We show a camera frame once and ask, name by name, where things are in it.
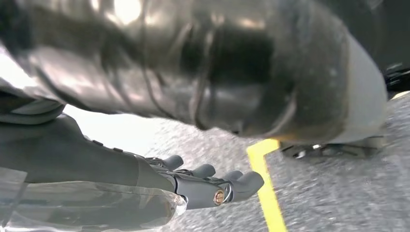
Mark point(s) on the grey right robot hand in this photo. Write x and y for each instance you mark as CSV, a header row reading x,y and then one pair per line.
x,y
192,64

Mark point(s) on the yellow floor tape square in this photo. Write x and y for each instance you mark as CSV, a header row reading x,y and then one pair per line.
x,y
269,198

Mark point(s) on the black right robot foot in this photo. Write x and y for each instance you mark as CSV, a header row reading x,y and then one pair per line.
x,y
336,150

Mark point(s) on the black robot foot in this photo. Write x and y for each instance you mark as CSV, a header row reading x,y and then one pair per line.
x,y
336,150
398,80

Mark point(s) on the black left robot foot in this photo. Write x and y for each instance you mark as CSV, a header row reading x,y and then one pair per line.
x,y
398,80

